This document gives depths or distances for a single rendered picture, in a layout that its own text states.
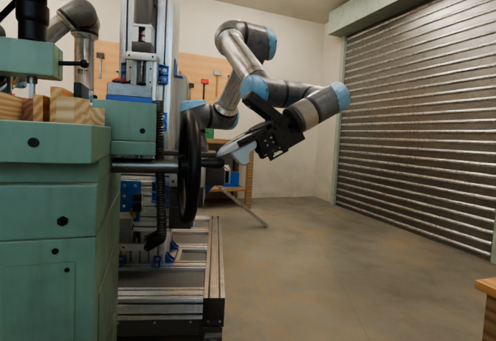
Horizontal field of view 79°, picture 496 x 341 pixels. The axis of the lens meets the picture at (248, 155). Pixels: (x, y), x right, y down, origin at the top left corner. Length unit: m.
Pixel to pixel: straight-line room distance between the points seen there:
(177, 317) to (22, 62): 1.06
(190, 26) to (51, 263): 3.94
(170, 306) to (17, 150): 1.00
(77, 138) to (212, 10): 4.07
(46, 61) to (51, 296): 0.46
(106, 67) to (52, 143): 3.62
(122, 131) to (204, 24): 3.74
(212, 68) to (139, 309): 3.38
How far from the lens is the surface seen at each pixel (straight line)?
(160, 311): 1.41
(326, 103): 0.76
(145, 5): 1.58
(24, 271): 0.63
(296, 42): 4.87
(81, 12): 1.57
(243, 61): 0.88
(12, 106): 0.69
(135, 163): 0.76
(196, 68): 4.21
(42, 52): 0.79
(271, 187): 4.58
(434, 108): 3.44
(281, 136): 0.70
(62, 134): 0.52
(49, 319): 0.65
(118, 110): 0.74
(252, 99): 0.70
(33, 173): 0.61
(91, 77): 1.64
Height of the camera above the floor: 0.89
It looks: 3 degrees down
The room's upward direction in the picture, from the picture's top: 3 degrees clockwise
